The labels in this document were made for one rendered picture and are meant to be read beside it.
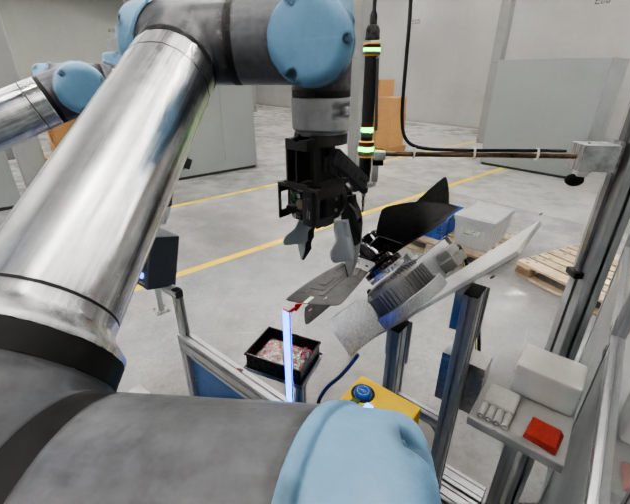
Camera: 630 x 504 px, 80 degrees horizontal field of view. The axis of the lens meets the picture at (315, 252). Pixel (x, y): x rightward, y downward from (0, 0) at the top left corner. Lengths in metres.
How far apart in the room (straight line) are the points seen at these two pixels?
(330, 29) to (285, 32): 0.04
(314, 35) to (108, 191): 0.21
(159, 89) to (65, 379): 0.21
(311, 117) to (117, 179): 0.29
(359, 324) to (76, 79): 0.97
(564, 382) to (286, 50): 1.16
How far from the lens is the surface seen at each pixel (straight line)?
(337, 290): 1.09
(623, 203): 1.37
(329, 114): 0.48
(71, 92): 0.72
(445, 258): 1.45
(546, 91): 8.23
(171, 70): 0.34
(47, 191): 0.25
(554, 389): 1.32
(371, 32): 1.08
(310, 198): 0.49
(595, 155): 1.26
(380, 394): 0.95
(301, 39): 0.36
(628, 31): 13.24
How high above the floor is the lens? 1.75
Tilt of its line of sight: 26 degrees down
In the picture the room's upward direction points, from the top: straight up
